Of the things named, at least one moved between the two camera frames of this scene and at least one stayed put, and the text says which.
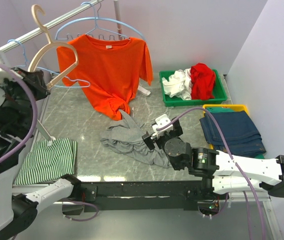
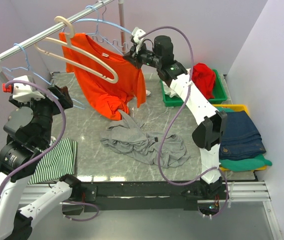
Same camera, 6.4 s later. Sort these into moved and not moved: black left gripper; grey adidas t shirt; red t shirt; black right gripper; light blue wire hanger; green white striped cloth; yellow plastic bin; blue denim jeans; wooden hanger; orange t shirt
Moved: wooden hanger; light blue wire hanger; orange t shirt; black left gripper; black right gripper
Not moved: grey adidas t shirt; red t shirt; blue denim jeans; yellow plastic bin; green white striped cloth
